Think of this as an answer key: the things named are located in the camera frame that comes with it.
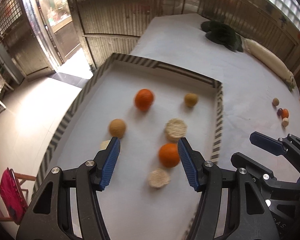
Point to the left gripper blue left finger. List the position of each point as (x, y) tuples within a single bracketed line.
[(49, 213)]

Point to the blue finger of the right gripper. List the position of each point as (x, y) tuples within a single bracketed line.
[(254, 168), (267, 143)]

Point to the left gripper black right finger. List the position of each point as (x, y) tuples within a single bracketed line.
[(247, 217)]

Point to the orange mandarin with stem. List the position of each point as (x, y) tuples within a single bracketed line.
[(168, 155)]

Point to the round beige sugarcane chunk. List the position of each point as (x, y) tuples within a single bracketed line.
[(175, 129)]

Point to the tan longan with stem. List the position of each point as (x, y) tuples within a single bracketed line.
[(190, 99)]

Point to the large orange mandarin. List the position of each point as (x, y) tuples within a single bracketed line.
[(144, 99)]

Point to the orange mandarin far right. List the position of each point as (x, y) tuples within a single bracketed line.
[(285, 113)]

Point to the dark red jujube right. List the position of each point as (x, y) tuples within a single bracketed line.
[(279, 112)]

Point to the tan longan right group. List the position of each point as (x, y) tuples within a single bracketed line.
[(275, 102)]

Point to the red cloth chair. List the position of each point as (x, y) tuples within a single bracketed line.
[(13, 196)]

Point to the long white radish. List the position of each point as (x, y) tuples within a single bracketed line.
[(273, 62)]

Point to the striped cardboard tray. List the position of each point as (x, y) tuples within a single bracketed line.
[(130, 207)]

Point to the dark green leafy vegetable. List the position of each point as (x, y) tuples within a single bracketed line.
[(220, 33)]

